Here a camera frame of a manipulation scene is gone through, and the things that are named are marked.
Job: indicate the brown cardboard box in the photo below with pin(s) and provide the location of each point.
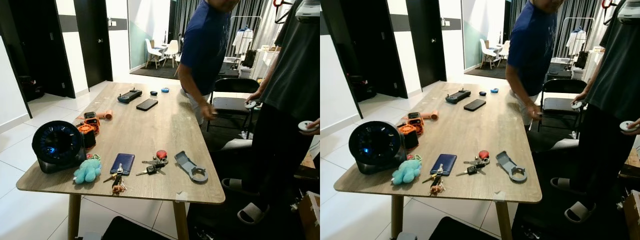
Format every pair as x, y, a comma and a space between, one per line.
311, 217
632, 215

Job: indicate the black bag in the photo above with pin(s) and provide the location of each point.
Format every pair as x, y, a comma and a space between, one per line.
582, 59
249, 58

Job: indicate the orange black power tool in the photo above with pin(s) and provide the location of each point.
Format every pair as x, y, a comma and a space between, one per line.
412, 131
89, 131

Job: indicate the wooden table leg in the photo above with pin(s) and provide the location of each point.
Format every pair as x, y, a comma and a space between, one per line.
503, 220
397, 215
181, 220
74, 215

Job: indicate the black folding chair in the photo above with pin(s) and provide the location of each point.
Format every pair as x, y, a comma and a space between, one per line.
557, 104
232, 104

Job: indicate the black door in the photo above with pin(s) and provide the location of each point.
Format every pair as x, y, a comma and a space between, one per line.
92, 40
426, 40
370, 50
40, 45

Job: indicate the white VR headset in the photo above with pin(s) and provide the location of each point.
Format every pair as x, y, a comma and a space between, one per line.
630, 12
309, 11

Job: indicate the grey slipper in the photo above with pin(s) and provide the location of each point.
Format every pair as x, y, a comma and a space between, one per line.
562, 183
252, 213
580, 211
232, 184

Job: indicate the grey striped curtain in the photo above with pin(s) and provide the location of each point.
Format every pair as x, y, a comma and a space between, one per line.
250, 10
580, 10

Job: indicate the metal clothes rack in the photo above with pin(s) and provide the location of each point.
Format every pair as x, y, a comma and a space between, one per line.
575, 18
245, 17

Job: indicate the white wall switch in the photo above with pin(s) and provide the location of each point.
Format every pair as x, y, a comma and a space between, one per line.
445, 22
112, 22

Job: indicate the black phone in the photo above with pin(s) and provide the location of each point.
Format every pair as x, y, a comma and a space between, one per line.
147, 104
474, 105

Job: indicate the dark floor rug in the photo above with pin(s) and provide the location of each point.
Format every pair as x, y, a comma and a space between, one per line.
487, 72
160, 72

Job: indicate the keys with red tag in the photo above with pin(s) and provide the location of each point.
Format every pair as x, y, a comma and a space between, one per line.
160, 155
483, 155

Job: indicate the black floor mat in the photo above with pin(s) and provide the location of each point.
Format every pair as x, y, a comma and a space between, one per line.
130, 231
460, 231

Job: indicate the white dining chair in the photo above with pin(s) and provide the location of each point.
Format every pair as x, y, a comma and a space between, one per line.
486, 47
151, 47
172, 47
505, 47

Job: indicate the teal plush toy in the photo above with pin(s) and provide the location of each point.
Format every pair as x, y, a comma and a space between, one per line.
87, 171
406, 171

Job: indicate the white hanging shirt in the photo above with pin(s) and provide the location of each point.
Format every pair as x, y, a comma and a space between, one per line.
243, 40
576, 41

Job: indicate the black round table fan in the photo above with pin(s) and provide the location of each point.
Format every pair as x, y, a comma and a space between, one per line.
375, 145
57, 145

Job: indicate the black remote controller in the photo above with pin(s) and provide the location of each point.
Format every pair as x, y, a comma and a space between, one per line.
457, 96
130, 95

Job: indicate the person in blue shirt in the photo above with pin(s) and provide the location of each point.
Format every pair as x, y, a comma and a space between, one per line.
205, 45
532, 45

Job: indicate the person in black shirt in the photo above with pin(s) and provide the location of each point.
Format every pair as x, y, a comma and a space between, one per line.
620, 75
295, 75

